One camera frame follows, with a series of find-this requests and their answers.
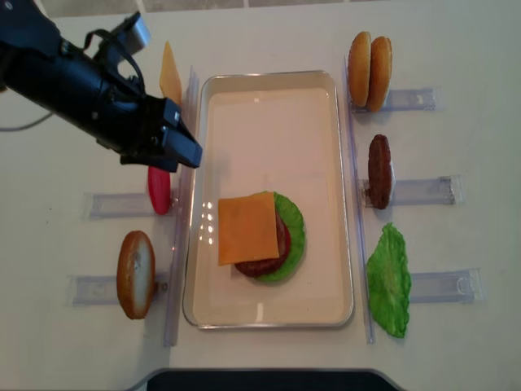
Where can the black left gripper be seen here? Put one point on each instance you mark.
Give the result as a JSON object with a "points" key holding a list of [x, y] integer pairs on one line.
{"points": [[105, 96]]}

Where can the orange cheese slice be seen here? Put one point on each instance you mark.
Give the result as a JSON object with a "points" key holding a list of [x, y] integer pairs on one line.
{"points": [[247, 229]]}

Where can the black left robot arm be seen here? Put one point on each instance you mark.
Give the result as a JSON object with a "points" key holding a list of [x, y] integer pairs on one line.
{"points": [[30, 47]]}

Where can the red tomato slice standing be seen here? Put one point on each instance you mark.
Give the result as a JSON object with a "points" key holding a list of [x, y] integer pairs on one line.
{"points": [[159, 189]]}

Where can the yellow cheese slice right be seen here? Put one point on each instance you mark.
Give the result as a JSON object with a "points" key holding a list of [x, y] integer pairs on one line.
{"points": [[170, 83]]}

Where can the clear holder strip tomato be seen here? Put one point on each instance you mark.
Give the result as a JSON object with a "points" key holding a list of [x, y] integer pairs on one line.
{"points": [[97, 206]]}

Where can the bread bun slice lower left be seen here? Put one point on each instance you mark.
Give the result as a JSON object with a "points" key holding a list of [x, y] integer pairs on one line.
{"points": [[135, 277]]}

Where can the bread bun slice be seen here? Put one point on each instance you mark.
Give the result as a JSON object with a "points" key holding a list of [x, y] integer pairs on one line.
{"points": [[380, 72], [135, 277], [359, 68]]}

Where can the green lettuce leaf on tray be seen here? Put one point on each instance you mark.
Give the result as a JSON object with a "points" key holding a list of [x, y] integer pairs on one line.
{"points": [[294, 221]]}

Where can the red tomato slice on tray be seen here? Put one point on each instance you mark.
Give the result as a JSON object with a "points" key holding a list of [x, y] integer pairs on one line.
{"points": [[284, 239]]}

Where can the cooked meat patty on tray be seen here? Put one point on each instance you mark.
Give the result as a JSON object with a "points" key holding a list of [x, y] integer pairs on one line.
{"points": [[255, 269]]}

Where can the clear holder strip left bread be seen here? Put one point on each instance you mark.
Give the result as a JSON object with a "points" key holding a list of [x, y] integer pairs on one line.
{"points": [[91, 290]]}

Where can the brown meat patty standing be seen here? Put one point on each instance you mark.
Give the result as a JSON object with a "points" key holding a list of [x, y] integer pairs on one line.
{"points": [[380, 172]]}

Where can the bread bun slice upper left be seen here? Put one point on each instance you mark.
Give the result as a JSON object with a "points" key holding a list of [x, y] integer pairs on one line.
{"points": [[359, 68]]}

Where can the bread bun slice upper right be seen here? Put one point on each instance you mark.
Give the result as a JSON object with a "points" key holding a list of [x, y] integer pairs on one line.
{"points": [[380, 72]]}

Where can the green lettuce leaf standing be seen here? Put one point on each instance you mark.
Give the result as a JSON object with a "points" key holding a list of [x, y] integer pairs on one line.
{"points": [[390, 282]]}

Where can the clear holder strip lettuce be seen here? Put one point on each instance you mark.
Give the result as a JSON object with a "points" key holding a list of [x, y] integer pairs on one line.
{"points": [[463, 286]]}

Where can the white rectangular tray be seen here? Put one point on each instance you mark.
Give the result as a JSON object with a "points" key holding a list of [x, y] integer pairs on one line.
{"points": [[270, 132]]}

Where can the black base at bottom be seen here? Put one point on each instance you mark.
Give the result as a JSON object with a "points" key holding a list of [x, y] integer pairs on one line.
{"points": [[268, 380]]}

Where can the clear holder strip buns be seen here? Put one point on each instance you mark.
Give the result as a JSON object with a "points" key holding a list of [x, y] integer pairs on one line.
{"points": [[424, 99]]}

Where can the clear holder strip patty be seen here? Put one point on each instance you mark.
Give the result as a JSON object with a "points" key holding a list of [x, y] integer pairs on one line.
{"points": [[446, 190]]}

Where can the clear long rail left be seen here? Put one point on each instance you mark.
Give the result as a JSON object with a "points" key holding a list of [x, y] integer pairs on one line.
{"points": [[182, 214]]}

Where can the clear long rail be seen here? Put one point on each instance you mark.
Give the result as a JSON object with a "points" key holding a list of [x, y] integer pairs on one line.
{"points": [[359, 223], [182, 214]]}

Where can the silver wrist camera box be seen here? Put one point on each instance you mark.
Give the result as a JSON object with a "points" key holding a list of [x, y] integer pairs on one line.
{"points": [[132, 33]]}

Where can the clear long rail right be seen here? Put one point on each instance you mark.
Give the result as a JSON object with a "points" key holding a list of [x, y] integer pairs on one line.
{"points": [[359, 223]]}

